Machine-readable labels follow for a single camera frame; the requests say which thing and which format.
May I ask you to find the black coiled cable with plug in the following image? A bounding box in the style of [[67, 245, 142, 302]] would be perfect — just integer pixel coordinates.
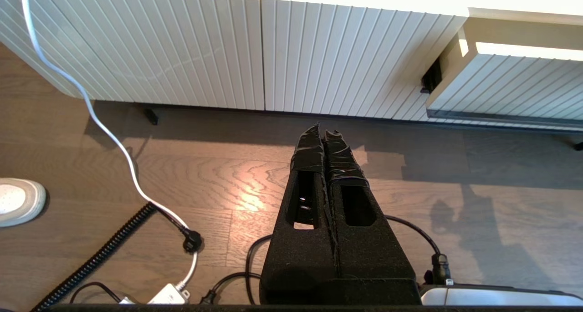
[[32, 202, 204, 310]]

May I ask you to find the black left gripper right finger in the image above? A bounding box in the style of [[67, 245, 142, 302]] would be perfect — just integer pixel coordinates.
[[323, 130, 418, 281]]

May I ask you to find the white power adapter block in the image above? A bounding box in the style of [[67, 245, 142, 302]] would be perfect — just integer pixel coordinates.
[[148, 282, 191, 306]]

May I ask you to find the thick white power cord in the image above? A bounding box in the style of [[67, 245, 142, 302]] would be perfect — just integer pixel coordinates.
[[20, 0, 199, 291]]

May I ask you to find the white fluted drawer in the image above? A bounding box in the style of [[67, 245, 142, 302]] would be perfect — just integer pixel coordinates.
[[426, 17, 583, 130]]

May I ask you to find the white tv cabinet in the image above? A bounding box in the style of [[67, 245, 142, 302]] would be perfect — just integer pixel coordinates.
[[0, 0, 583, 123]]

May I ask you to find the black looped floor cable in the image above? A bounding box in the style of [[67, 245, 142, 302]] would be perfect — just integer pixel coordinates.
[[200, 214, 452, 304]]

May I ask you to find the white sneaker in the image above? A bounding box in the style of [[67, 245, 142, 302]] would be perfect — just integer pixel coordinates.
[[0, 178, 47, 228]]

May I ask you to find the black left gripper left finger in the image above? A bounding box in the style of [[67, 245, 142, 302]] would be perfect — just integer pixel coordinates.
[[260, 123, 340, 281]]

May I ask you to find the thin black cable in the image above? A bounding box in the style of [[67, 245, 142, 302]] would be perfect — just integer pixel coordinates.
[[68, 281, 124, 303]]

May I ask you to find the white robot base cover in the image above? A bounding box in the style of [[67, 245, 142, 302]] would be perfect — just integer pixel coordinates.
[[419, 284, 583, 306]]

